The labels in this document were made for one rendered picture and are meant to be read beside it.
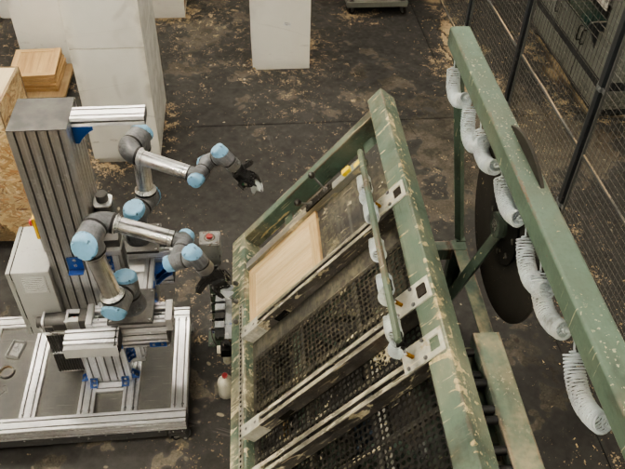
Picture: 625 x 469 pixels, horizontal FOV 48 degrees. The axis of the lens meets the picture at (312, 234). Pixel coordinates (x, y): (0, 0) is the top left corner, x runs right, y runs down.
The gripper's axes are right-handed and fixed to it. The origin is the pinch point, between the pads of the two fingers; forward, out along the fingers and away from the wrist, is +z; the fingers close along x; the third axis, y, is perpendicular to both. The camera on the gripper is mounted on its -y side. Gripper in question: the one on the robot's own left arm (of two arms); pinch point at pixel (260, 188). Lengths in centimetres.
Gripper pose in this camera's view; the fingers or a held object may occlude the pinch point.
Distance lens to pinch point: 368.2
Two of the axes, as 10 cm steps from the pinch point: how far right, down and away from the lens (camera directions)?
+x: 8.1, -3.5, -4.7
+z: 5.8, 5.7, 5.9
